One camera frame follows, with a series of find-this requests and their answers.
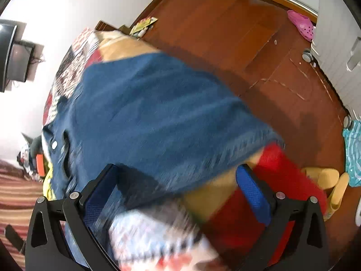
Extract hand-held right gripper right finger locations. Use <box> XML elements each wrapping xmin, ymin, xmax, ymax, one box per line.
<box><xmin>236</xmin><ymin>164</ymin><xmax>330</xmax><ymax>271</ymax></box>

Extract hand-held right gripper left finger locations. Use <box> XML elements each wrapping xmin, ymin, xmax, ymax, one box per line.
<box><xmin>25</xmin><ymin>163</ymin><xmax>125</xmax><ymax>271</ymax></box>

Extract blue jeans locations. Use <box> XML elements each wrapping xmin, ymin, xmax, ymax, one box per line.
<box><xmin>42</xmin><ymin>51</ymin><xmax>285</xmax><ymax>263</ymax></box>

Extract orange box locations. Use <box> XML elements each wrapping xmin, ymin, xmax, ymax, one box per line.
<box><xmin>36</xmin><ymin>154</ymin><xmax>46</xmax><ymax>176</ymax></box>

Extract yellow slipper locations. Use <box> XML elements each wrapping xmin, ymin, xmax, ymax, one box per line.
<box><xmin>324</xmin><ymin>173</ymin><xmax>350</xmax><ymax>222</ymax></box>
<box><xmin>300</xmin><ymin>167</ymin><xmax>340</xmax><ymax>196</ymax></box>

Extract patchwork printed bedsheet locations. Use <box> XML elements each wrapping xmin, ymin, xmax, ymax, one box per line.
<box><xmin>42</xmin><ymin>28</ymin><xmax>328</xmax><ymax>271</ymax></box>

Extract pile of clutter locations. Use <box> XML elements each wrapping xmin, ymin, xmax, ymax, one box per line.
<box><xmin>16</xmin><ymin>143</ymin><xmax>38</xmax><ymax>180</ymax></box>

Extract grey pillow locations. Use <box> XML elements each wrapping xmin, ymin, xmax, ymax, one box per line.
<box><xmin>29</xmin><ymin>135</ymin><xmax>43</xmax><ymax>159</ymax></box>

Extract teal patterned cloth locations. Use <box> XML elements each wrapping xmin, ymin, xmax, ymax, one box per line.
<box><xmin>342</xmin><ymin>120</ymin><xmax>361</xmax><ymax>187</ymax></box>

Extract pink slipper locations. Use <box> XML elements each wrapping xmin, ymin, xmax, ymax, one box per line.
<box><xmin>287</xmin><ymin>10</ymin><xmax>315</xmax><ymax>42</ymax></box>

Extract white ribbed suitcase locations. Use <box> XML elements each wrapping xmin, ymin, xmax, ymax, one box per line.
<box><xmin>302</xmin><ymin>0</ymin><xmax>361</xmax><ymax>129</ymax></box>

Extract small black wall monitor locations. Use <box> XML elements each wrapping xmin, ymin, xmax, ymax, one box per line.
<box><xmin>6</xmin><ymin>41</ymin><xmax>36</xmax><ymax>83</ymax></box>

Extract black wall television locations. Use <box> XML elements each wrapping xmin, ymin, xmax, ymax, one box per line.
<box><xmin>0</xmin><ymin>20</ymin><xmax>18</xmax><ymax>93</ymax></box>

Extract wooden bed frame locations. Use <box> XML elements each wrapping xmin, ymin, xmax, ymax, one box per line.
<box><xmin>95</xmin><ymin>20</ymin><xmax>133</xmax><ymax>36</ymax></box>

